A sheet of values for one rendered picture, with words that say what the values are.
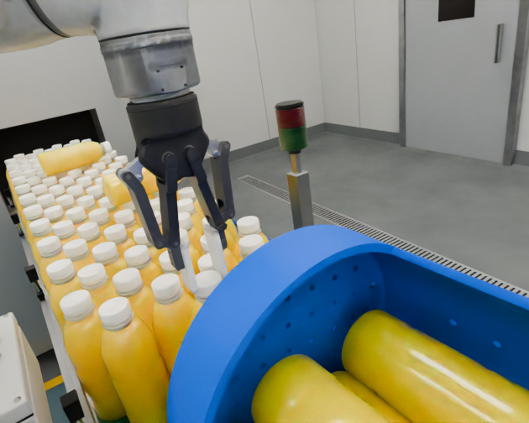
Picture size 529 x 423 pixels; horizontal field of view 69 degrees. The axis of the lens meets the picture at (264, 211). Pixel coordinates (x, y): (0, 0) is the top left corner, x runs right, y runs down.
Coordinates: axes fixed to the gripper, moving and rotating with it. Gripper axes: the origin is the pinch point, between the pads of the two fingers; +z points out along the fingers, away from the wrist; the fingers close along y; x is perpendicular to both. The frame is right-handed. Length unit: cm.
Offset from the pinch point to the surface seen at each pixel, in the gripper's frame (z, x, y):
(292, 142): -2.9, 23.9, 35.6
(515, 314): -1.3, -30.9, 12.9
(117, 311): 4.6, 4.6, -10.8
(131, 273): 4.5, 12.6, -6.4
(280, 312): -0.7, -16.2, 0.2
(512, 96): 51, 112, 344
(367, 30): -15, 280, 362
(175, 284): 4.7, 4.7, -2.7
